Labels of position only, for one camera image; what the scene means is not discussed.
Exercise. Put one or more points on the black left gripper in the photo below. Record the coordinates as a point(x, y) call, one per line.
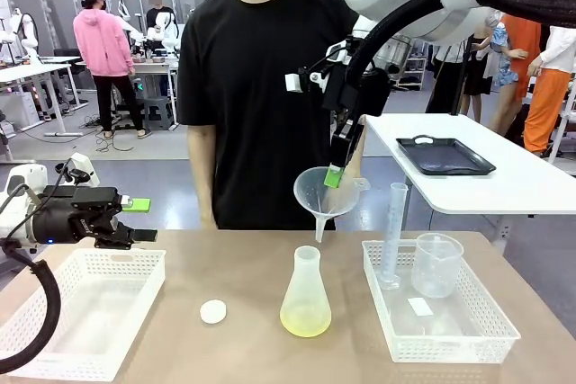
point(58, 217)

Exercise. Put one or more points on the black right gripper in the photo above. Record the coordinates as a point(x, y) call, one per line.
point(373, 91)

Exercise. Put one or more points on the clear plastic funnel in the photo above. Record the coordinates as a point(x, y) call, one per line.
point(315, 206)

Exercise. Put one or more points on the clear plastic graduated cylinder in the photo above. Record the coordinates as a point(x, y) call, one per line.
point(396, 222)

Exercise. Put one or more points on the white round flask cap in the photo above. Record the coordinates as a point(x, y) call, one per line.
point(213, 311)

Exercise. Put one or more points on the clear plastic measuring beaker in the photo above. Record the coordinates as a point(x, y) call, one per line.
point(434, 278)

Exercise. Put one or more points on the translucent plastic Erlenmeyer flask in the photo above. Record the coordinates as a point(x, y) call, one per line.
point(305, 314)

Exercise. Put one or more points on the person's right forearm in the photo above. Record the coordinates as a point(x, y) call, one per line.
point(200, 168)

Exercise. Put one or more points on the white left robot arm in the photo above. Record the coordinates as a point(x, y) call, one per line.
point(13, 224)

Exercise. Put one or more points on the white perforated plastic basket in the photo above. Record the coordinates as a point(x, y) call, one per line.
point(112, 258)
point(450, 350)

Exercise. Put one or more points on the black serving tray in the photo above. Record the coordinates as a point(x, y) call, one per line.
point(445, 159)

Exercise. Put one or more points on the white shoe rack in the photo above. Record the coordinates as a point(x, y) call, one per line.
point(414, 74)

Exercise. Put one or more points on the person torso black T-shirt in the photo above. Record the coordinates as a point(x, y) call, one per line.
point(252, 87)

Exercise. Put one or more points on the black step stool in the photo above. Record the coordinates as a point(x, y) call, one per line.
point(157, 107)

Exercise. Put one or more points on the mannequin in grey shirt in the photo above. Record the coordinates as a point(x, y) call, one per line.
point(445, 87)

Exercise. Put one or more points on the black tripod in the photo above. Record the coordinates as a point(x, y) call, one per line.
point(463, 74)

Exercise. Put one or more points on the mannequin in black dress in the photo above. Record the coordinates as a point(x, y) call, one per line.
point(479, 74)

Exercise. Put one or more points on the grey background workbench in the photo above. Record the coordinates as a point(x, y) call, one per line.
point(157, 65)

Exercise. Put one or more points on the white paper label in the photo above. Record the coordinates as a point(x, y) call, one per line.
point(420, 306)

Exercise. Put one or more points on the white side table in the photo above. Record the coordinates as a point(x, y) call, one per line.
point(517, 193)

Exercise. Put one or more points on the person in pink hoodie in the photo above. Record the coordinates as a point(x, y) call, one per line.
point(103, 47)

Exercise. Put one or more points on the white background desk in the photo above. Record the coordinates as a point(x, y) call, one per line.
point(36, 70)

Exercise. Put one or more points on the mannequin in blue dress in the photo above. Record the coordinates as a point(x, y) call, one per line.
point(506, 65)

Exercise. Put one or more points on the white humanoid robot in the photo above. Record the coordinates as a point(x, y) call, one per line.
point(170, 35)

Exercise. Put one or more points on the mannequin in orange shirt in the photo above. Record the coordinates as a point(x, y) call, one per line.
point(524, 56)

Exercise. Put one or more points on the mannequin in orange trousers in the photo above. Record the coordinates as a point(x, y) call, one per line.
point(546, 105)

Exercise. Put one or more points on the background person black shirt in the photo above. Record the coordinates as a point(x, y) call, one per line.
point(157, 15)

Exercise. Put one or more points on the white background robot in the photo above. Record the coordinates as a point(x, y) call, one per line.
point(24, 33)

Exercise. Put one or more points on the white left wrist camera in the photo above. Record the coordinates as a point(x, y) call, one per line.
point(83, 166)

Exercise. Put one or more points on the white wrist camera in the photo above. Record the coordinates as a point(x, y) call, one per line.
point(292, 83)
point(83, 166)

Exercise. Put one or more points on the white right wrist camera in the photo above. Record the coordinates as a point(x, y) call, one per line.
point(292, 83)

